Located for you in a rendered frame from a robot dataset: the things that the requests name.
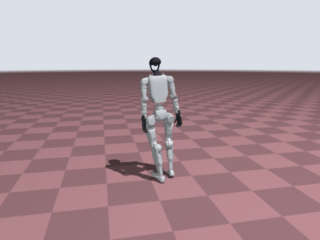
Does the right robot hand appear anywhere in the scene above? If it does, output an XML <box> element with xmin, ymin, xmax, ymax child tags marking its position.
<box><xmin>174</xmin><ymin>110</ymin><xmax>182</xmax><ymax>127</ymax></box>

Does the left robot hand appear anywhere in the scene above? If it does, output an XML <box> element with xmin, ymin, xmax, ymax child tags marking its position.
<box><xmin>141</xmin><ymin>115</ymin><xmax>148</xmax><ymax>133</ymax></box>

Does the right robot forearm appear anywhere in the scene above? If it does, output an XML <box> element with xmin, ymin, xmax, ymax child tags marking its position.
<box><xmin>172</xmin><ymin>96</ymin><xmax>181</xmax><ymax>114</ymax></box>

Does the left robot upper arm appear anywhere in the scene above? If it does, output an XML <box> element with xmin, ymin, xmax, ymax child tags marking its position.
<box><xmin>140</xmin><ymin>77</ymin><xmax>149</xmax><ymax>103</ymax></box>

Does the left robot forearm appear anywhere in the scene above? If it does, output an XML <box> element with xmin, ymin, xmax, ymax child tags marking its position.
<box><xmin>140</xmin><ymin>96</ymin><xmax>147</xmax><ymax>119</ymax></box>

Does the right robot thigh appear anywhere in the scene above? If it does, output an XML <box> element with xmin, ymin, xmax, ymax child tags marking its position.
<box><xmin>163</xmin><ymin>112</ymin><xmax>175</xmax><ymax>149</ymax></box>

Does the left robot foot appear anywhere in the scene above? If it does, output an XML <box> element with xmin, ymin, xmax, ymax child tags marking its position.
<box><xmin>151</xmin><ymin>171</ymin><xmax>165</xmax><ymax>183</ymax></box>

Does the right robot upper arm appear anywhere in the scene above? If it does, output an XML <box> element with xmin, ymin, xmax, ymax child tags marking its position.
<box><xmin>166</xmin><ymin>75</ymin><xmax>177</xmax><ymax>99</ymax></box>

